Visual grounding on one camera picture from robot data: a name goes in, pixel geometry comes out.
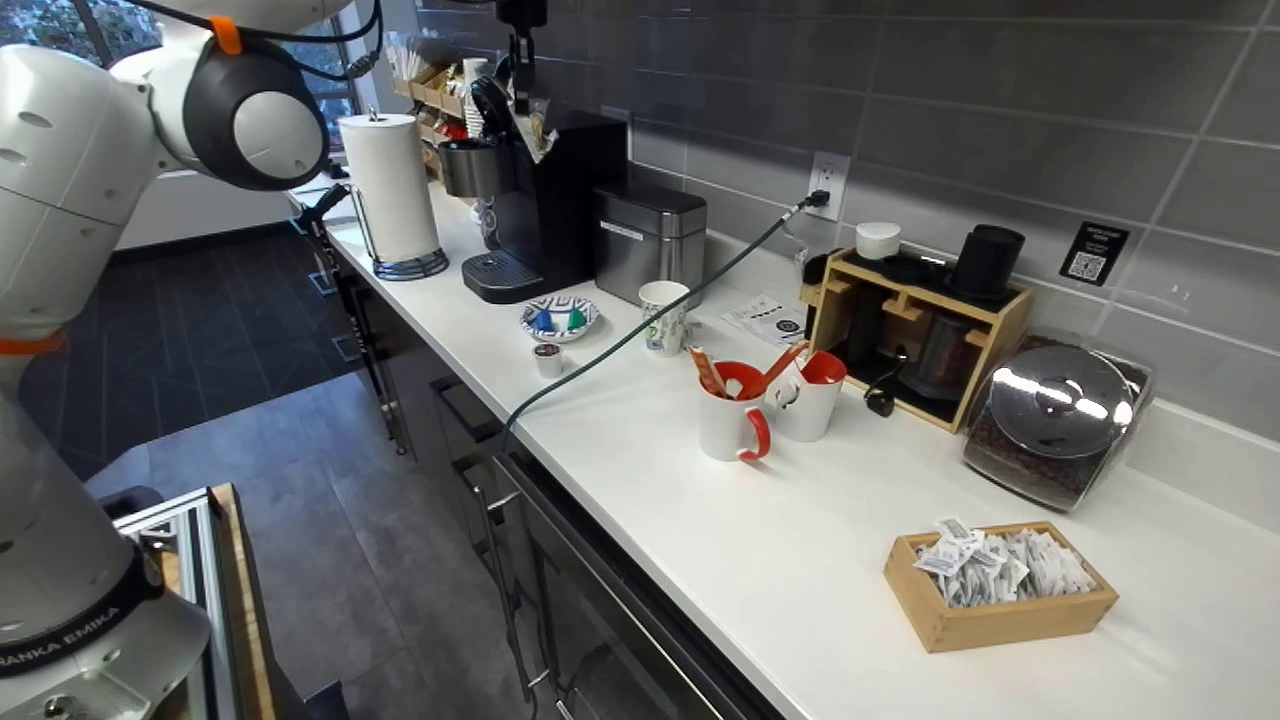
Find black Keurig coffee machine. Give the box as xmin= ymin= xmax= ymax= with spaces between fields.
xmin=457 ymin=110 xmax=634 ymax=308

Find white wall outlet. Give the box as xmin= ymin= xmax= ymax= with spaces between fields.
xmin=803 ymin=150 xmax=855 ymax=226

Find white mug red inside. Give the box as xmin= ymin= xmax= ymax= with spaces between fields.
xmin=773 ymin=348 xmax=851 ymax=446

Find black paper towel holder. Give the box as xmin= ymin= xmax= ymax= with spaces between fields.
xmin=371 ymin=243 xmax=457 ymax=289

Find black QR code sign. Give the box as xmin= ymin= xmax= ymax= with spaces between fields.
xmin=1055 ymin=219 xmax=1131 ymax=289

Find stainless steel box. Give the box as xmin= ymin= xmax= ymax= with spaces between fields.
xmin=592 ymin=171 xmax=714 ymax=308

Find black power cable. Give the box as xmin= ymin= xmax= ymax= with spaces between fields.
xmin=451 ymin=188 xmax=838 ymax=473

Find black clamp mount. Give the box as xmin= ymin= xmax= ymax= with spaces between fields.
xmin=294 ymin=155 xmax=358 ymax=231

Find dark wood lower cabinets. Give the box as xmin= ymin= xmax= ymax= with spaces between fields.
xmin=323 ymin=226 xmax=536 ymax=671

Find wooden organizer rack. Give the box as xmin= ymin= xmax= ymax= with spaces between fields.
xmin=802 ymin=250 xmax=1037 ymax=435

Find steel cup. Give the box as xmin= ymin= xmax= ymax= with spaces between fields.
xmin=431 ymin=136 xmax=498 ymax=205

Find orange stirrer stick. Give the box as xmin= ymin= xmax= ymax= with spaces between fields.
xmin=752 ymin=340 xmax=813 ymax=395
xmin=687 ymin=344 xmax=737 ymax=401

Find wooden board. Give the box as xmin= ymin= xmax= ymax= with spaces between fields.
xmin=208 ymin=481 xmax=279 ymax=720

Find white mug red handle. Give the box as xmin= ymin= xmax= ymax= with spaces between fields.
xmin=693 ymin=358 xmax=782 ymax=470

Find stainless dishwasher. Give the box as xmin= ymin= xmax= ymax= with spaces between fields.
xmin=492 ymin=446 xmax=791 ymax=720

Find black canister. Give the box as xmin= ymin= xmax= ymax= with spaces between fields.
xmin=954 ymin=219 xmax=1027 ymax=305

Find small white cup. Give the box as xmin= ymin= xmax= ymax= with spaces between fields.
xmin=851 ymin=219 xmax=906 ymax=263

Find paper cup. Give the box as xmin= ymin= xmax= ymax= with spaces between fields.
xmin=638 ymin=277 xmax=698 ymax=361

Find white paper sheet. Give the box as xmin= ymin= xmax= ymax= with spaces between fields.
xmin=714 ymin=293 xmax=809 ymax=352

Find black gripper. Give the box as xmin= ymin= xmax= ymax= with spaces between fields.
xmin=492 ymin=0 xmax=552 ymax=122

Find white paper towel roll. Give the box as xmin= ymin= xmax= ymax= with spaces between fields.
xmin=336 ymin=110 xmax=443 ymax=271

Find wooden box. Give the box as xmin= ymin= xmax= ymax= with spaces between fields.
xmin=880 ymin=517 xmax=1123 ymax=656

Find white sugar packets pile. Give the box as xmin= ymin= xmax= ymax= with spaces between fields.
xmin=913 ymin=517 xmax=1099 ymax=614

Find blue patterned plate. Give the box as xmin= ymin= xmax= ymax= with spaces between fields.
xmin=519 ymin=293 xmax=604 ymax=348

